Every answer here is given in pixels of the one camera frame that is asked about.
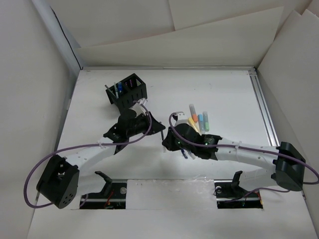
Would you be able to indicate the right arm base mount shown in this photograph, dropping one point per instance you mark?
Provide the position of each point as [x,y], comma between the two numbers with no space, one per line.
[229,195]

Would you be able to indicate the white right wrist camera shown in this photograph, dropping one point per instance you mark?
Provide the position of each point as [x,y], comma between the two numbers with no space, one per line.
[180,118]

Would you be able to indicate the blue cap highlighter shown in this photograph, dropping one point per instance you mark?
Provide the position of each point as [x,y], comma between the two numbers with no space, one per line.
[201,123]

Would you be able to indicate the orange cap highlighter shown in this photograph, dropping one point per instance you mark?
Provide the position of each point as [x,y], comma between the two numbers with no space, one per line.
[193,113]

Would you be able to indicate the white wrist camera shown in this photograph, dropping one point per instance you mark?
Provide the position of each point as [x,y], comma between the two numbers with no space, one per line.
[139,106]
[180,118]

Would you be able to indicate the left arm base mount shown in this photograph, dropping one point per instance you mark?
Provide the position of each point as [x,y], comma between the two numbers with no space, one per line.
[103,192]

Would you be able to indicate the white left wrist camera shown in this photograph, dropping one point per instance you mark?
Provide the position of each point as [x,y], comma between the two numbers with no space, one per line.
[139,106]

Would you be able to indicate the black slotted organizer box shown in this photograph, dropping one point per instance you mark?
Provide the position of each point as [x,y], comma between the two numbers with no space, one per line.
[134,89]

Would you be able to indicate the blue grip gel pen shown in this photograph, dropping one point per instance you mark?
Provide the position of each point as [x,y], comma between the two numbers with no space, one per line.
[184,153]

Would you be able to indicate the green cap highlighter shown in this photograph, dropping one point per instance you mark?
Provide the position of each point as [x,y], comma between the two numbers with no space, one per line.
[206,121]

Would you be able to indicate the thin green white pen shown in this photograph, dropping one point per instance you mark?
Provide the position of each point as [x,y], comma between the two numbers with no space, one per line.
[116,90]

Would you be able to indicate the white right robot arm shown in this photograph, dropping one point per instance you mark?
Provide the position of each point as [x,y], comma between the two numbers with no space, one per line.
[282,166]

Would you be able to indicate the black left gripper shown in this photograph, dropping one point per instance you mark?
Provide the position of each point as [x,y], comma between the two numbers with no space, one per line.
[156,126]

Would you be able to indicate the yellow highlighter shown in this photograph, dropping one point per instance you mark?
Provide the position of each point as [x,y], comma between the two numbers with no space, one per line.
[193,124]

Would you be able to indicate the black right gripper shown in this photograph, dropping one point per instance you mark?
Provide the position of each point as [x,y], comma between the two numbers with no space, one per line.
[168,141]

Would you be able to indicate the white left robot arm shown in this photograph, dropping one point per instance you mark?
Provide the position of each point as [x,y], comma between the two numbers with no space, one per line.
[64,178]

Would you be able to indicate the black marker pen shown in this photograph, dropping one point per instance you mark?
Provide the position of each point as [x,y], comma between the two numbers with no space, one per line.
[111,92]

